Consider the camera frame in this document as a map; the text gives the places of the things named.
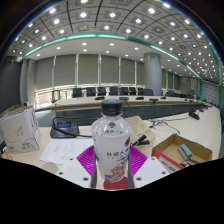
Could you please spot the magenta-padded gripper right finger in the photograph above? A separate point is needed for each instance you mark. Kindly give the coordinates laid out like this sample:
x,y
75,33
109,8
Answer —
x,y
137,160

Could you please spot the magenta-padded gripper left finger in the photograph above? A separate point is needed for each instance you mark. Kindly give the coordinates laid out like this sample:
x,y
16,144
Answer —
x,y
85,160

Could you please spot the clear printed water bottle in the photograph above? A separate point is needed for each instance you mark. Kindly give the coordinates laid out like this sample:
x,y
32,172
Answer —
x,y
111,143

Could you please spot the black stapler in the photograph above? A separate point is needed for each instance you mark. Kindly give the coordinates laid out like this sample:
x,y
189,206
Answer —
x,y
141,140

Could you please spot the white printed paper sheet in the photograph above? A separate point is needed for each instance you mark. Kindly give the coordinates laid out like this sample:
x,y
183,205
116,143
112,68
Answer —
x,y
66,150

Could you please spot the small open white box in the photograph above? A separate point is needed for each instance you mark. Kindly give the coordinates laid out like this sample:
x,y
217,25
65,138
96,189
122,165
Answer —
x,y
141,128

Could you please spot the grey green board eraser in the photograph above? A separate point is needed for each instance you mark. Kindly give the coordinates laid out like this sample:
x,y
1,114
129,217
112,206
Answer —
x,y
184,151

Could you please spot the long curved conference desk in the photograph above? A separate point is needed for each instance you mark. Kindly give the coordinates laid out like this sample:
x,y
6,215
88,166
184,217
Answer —
x,y
86,101

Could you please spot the open brown cardboard box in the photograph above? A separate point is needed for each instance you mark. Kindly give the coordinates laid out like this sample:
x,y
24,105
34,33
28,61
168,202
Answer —
x,y
200,151

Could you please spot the large white cardboard box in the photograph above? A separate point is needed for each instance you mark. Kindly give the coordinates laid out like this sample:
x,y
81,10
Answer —
x,y
20,131

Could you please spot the black table microphone base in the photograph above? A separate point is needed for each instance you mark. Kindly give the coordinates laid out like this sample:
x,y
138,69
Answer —
x,y
194,115

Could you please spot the row of black office chairs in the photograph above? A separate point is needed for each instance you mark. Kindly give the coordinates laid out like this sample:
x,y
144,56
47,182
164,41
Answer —
x,y
113,91

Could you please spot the round ceiling lights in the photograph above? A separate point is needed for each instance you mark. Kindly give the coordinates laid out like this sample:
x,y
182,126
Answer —
x,y
111,15

